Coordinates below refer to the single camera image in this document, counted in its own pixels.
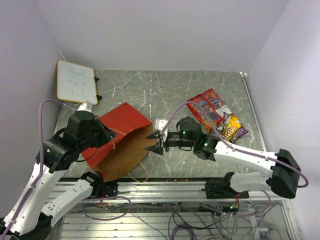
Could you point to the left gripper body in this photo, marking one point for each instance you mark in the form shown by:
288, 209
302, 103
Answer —
98, 135

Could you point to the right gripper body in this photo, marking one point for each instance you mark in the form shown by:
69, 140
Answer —
173, 139

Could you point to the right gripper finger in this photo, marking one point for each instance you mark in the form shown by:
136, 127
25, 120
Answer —
157, 149
156, 135

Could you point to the red paper bag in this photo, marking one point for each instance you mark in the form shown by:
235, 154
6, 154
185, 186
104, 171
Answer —
128, 148

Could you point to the large red snack bag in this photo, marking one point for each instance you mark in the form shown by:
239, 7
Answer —
209, 109

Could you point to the brown chocolate bar wrapper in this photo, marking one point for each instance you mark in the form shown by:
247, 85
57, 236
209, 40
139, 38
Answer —
226, 118

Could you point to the yellow candy packet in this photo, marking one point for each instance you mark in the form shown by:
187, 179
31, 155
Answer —
227, 131

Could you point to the purple candy packet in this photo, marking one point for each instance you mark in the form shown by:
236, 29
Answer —
238, 134

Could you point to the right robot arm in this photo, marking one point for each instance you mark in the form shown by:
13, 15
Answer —
272, 171

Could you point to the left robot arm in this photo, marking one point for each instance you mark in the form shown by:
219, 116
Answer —
33, 216

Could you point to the small whiteboard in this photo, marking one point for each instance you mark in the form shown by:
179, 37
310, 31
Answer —
76, 83

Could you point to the aluminium frame rail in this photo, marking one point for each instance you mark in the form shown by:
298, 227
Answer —
161, 191

